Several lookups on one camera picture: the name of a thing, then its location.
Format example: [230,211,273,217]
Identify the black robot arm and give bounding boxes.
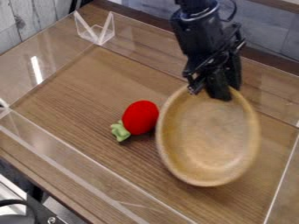
[170,0,246,102]

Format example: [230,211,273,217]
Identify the black cable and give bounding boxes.
[0,199,31,217]

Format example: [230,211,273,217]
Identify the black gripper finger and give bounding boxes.
[226,54,242,90]
[206,68,231,102]

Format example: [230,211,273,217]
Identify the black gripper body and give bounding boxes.
[171,3,246,95]

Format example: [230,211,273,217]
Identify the black metal bracket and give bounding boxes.
[26,195,68,224]

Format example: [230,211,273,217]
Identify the red plush strawberry toy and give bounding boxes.
[111,100,159,142]

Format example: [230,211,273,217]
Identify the light wooden bowl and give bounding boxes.
[155,87,261,187]

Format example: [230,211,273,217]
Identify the clear acrylic corner bracket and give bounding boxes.
[74,11,116,46]

